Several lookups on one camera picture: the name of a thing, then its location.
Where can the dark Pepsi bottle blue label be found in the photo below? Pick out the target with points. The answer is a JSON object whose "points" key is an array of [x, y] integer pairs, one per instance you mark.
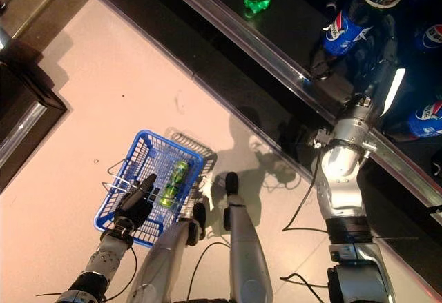
{"points": [[428, 120], [345, 32], [431, 37]]}

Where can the silver robot leg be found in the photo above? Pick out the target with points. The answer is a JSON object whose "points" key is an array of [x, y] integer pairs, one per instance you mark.
{"points": [[169, 254], [245, 247]]}

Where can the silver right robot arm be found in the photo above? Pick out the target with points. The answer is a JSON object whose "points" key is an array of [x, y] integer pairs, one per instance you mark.
{"points": [[342, 165]]}

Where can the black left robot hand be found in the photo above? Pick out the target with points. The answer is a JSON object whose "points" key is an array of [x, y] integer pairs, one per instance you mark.
{"points": [[133, 210]]}

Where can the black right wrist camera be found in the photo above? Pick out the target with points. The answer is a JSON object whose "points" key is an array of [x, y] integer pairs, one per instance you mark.
{"points": [[321, 137]]}

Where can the blue plastic shopping basket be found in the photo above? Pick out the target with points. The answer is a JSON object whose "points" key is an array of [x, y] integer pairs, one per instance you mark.
{"points": [[201, 161]]}

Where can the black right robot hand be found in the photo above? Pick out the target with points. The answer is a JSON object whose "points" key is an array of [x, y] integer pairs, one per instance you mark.
{"points": [[340, 89]]}

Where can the dark stone floor sill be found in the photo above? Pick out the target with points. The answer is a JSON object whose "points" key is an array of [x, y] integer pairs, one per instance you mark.
{"points": [[41, 6]]}

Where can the silver right robot leg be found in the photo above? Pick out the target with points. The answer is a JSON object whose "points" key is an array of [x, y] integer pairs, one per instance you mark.
{"points": [[245, 247]]}

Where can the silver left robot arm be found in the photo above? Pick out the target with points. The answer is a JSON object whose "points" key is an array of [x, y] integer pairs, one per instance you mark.
{"points": [[103, 258]]}

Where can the silver left robot leg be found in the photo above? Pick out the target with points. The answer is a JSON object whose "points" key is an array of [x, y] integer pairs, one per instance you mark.
{"points": [[169, 254]]}

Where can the bright green drink bottle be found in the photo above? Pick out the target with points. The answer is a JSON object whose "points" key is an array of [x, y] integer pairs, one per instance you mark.
{"points": [[169, 194]]}

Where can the green bottle in basket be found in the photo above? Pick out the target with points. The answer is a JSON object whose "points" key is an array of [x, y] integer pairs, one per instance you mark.
{"points": [[180, 169]]}

